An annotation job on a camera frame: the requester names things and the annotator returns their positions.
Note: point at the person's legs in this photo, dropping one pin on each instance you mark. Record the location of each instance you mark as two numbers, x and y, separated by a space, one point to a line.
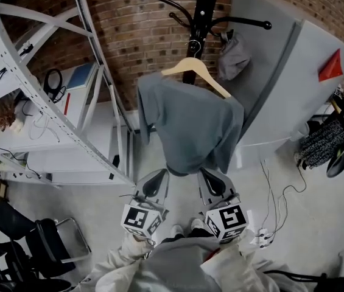
199 233

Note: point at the white power strip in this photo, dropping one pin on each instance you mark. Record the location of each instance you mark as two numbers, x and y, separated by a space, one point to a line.
264 237

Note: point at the person's torso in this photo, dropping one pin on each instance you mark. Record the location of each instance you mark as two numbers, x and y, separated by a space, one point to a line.
174 269

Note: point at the person's shoe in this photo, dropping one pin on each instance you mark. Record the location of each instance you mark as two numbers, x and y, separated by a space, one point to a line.
177 230
196 224

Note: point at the black metal frame chair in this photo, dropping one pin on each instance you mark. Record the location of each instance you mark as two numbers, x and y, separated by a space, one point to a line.
37 242

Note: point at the grey hanging bag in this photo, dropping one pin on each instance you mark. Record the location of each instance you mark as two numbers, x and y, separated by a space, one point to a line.
234 59

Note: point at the red triangular sign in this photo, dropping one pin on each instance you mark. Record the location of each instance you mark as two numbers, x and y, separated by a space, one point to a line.
331 68

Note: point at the grey cabinet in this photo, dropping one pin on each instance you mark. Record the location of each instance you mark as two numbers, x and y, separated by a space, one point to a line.
275 81

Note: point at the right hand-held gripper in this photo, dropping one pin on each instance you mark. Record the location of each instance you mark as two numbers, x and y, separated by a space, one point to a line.
229 219

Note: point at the grey t-shirt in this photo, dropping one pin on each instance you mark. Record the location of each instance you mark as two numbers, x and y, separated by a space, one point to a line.
190 126

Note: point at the white metal shelf rack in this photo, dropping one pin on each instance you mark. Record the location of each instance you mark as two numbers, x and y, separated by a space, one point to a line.
37 87

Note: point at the person's right shoe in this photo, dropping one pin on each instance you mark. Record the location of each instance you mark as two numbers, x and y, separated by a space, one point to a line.
196 224

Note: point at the wooden clothes hanger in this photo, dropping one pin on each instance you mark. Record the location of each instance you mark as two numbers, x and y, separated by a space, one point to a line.
190 64

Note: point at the white box with blue panel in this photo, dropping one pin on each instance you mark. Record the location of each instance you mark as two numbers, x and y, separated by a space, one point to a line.
80 81

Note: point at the person's right forearm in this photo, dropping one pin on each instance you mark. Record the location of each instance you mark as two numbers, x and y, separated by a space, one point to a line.
235 266

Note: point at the black coat rack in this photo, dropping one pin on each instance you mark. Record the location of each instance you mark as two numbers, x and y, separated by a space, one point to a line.
203 17

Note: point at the person's left forearm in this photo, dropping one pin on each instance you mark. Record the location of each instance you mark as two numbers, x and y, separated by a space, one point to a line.
123 263

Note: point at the person's left shoe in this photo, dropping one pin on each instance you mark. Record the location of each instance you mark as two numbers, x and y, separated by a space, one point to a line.
177 230

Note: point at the dried brown plant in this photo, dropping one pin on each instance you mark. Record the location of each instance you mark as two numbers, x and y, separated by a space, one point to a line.
2 114

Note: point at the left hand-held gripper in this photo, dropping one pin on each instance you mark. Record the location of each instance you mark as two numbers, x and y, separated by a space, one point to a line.
135 217

